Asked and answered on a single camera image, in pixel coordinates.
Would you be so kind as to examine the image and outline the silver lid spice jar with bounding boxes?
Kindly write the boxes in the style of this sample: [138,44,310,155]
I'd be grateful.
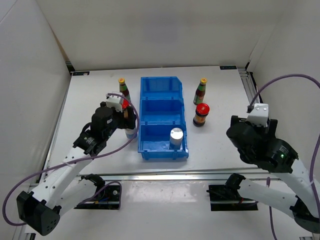
[169,127,184,150]
[124,128,138,139]

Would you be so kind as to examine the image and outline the yellow cap sauce bottle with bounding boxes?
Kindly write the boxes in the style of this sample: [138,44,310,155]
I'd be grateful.
[118,77,131,101]
[193,78,207,105]

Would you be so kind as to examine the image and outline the red lid jar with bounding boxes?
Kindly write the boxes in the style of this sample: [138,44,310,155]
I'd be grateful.
[193,103,210,127]
[122,99,130,113]

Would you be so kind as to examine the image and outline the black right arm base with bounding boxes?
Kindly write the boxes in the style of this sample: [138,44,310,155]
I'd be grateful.
[206,173,258,212]

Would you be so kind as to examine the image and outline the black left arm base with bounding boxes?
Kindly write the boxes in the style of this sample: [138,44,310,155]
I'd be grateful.
[74,174,122,210]

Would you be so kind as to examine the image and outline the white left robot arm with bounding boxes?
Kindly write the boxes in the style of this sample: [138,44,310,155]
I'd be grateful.
[16,100,137,236]

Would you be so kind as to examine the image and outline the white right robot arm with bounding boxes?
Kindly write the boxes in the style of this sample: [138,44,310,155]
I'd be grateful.
[224,115,320,234]

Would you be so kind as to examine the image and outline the blue three-compartment bin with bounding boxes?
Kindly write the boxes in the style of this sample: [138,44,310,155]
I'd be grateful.
[137,76,189,160]

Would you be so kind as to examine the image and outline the black corner label left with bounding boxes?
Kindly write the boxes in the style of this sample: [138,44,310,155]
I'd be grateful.
[72,71,90,76]

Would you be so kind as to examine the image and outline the black corner label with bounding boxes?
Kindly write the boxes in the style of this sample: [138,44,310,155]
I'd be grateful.
[219,65,238,70]
[72,71,90,76]

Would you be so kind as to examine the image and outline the black corner label right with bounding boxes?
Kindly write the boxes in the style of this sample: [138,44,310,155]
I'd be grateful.
[219,65,238,70]

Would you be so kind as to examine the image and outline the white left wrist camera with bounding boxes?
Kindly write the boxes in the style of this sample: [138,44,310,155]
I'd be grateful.
[105,92,124,113]

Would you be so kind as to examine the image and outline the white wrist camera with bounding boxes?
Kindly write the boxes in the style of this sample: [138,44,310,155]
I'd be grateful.
[246,103,269,128]
[105,92,124,113]

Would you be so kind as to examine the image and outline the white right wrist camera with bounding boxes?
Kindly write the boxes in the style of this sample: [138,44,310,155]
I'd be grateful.
[246,103,269,128]

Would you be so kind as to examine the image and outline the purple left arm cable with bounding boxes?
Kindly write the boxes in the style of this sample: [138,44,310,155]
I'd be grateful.
[2,92,141,227]

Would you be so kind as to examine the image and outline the aluminium front table rail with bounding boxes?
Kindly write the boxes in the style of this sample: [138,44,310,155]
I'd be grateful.
[37,167,276,185]

